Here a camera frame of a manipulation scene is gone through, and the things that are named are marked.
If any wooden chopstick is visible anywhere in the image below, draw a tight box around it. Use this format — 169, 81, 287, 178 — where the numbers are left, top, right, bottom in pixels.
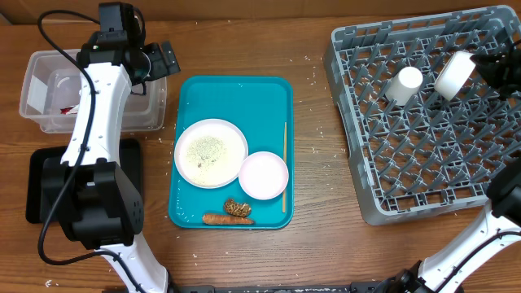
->
282, 122, 289, 213

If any grey dishwasher rack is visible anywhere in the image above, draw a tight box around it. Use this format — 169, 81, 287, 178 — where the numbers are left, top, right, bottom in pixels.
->
324, 5, 520, 225

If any black plastic tray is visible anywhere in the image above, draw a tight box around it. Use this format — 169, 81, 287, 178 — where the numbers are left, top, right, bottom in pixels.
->
25, 138, 144, 224

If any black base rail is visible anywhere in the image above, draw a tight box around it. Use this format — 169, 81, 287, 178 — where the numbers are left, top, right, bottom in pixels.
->
101, 280, 408, 293

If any clear plastic bin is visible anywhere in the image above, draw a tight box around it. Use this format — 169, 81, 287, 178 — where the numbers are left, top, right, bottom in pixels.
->
20, 50, 168, 133

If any white cup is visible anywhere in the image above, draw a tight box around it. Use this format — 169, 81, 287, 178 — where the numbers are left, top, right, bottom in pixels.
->
385, 67, 423, 106

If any teal plastic tray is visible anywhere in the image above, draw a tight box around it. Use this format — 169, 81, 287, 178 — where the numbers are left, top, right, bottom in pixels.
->
168, 76, 295, 230

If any orange carrot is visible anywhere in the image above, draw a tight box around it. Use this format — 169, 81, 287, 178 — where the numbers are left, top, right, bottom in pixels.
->
203, 213, 254, 225

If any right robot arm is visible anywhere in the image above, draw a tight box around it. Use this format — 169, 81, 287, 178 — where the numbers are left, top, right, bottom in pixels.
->
373, 41, 520, 292

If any large white plate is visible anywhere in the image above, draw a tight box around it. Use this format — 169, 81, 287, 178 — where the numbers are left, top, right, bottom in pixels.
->
174, 119, 248, 189

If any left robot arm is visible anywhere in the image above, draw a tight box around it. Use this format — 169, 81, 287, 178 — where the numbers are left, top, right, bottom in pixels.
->
42, 2, 180, 292

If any red snack wrapper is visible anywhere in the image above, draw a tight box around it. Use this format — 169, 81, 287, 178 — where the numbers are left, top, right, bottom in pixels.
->
60, 105, 79, 115

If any small pink plate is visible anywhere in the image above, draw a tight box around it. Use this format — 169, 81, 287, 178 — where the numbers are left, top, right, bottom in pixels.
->
238, 151, 284, 200

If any pale green bowl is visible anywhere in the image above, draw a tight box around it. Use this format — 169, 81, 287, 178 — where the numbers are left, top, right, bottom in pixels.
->
434, 51, 475, 101

